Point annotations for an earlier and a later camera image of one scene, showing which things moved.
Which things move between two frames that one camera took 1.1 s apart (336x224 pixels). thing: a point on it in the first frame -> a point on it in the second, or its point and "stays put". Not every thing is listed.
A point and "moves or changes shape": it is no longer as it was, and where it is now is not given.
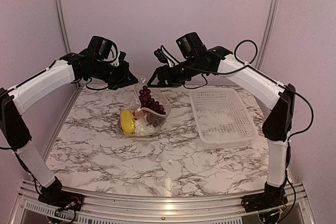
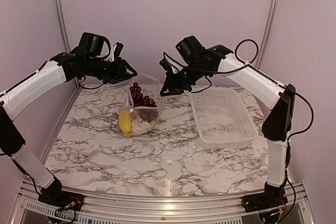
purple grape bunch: (147, 102) -> (138, 99)
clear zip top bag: (154, 109) moves or changes shape
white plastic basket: (221, 119) stays put
